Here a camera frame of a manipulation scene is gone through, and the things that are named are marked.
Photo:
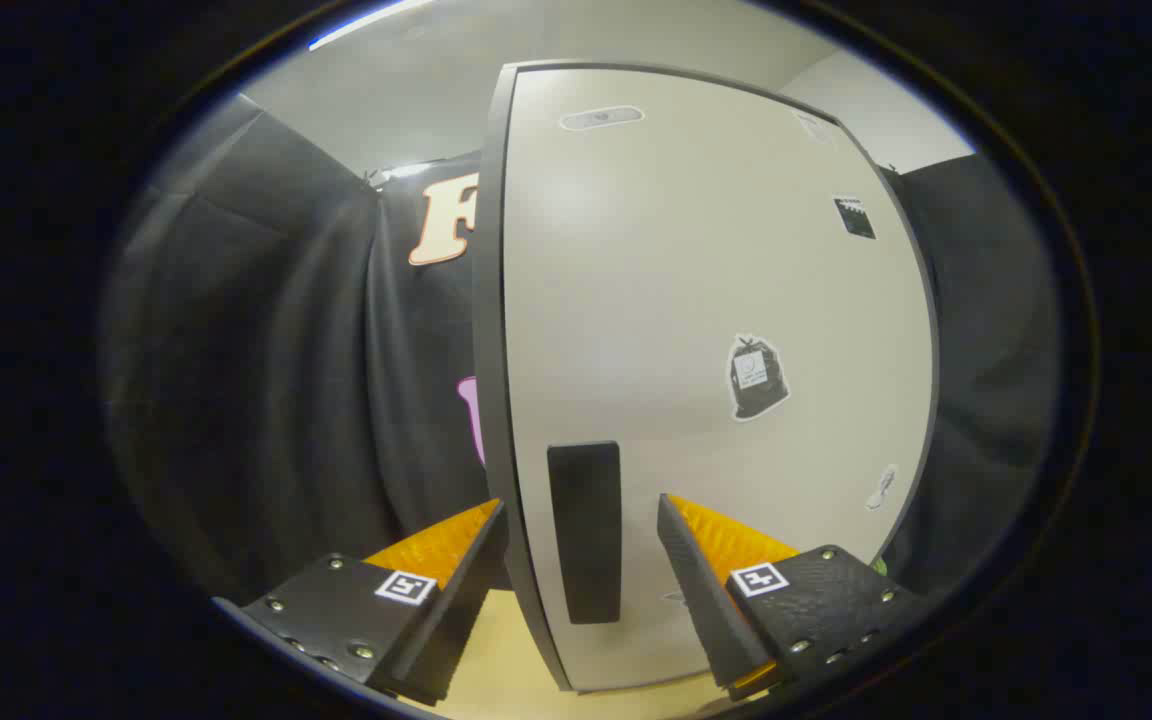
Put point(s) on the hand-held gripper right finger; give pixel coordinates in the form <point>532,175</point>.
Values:
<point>701,590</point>

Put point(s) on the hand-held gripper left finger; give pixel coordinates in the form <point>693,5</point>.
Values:
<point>471,590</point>

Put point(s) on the grey shoe cabinet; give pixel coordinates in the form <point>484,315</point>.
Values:
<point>488,300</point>

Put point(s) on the black backdrop cloth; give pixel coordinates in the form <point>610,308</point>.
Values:
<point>266,350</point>

